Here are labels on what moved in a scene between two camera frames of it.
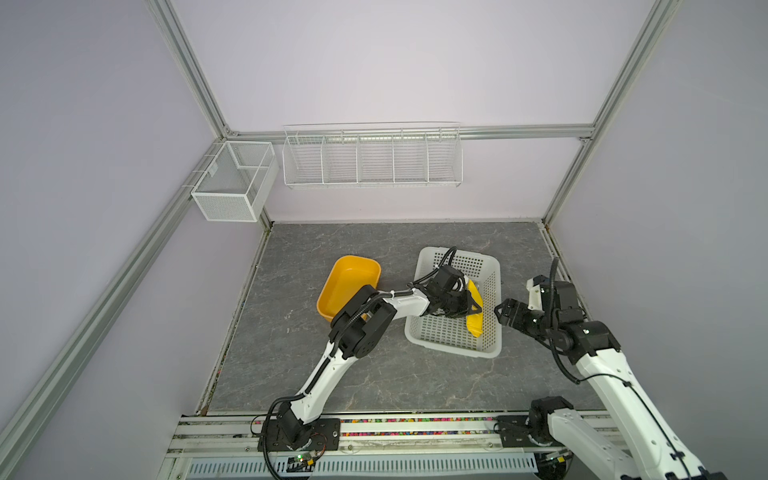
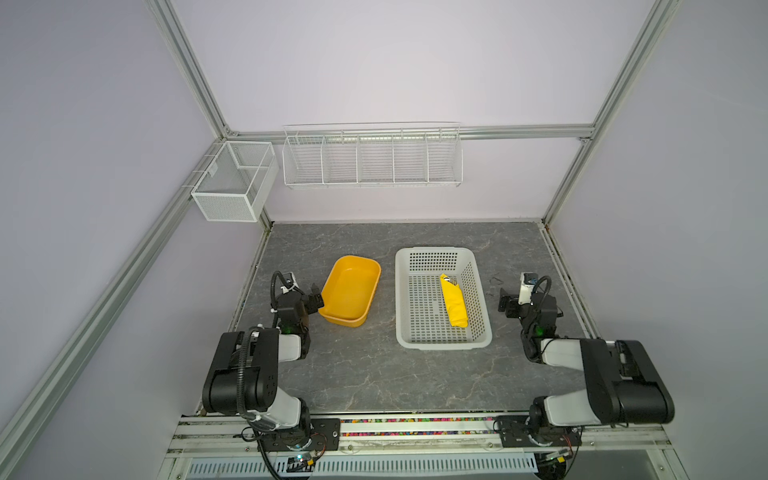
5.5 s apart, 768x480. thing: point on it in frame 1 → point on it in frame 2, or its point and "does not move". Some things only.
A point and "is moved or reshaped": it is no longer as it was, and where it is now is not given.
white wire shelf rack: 374,154 does not move
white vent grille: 523,465 does not move
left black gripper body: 457,306 → 310,306
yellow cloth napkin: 474,322 is moved or reshaped
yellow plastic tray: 347,277 does not move
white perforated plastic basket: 452,335 is moved or reshaped
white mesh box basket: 237,182 does not move
